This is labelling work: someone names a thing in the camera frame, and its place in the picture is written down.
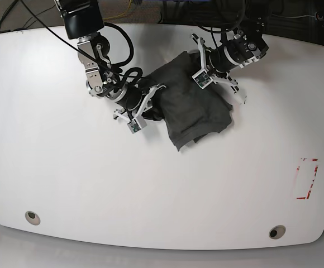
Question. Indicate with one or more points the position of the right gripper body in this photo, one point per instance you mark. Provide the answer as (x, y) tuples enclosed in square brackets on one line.
[(128, 97)]

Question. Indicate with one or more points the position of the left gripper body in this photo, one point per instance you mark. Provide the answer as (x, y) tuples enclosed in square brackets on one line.
[(222, 65)]

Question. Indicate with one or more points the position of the dark grey t-shirt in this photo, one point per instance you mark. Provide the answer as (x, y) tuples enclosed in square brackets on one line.
[(189, 112)]

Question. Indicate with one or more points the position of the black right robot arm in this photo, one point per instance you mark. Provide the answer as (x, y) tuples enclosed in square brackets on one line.
[(83, 22)]

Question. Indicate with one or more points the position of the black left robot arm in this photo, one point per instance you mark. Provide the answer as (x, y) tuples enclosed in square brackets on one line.
[(235, 47)]

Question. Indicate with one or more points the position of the red tape rectangle marking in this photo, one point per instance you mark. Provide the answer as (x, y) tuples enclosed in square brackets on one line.
[(305, 177)]

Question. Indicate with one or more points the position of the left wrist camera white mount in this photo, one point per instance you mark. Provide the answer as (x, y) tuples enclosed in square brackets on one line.
[(205, 76)]

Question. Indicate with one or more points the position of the left table cable grommet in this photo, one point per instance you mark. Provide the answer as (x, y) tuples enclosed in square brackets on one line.
[(32, 218)]

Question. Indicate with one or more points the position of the table cable grommet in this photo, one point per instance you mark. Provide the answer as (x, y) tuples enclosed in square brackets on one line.
[(32, 218), (277, 232)]

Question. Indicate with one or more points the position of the right table cable grommet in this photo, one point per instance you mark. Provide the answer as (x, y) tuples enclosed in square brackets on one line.
[(277, 232)]

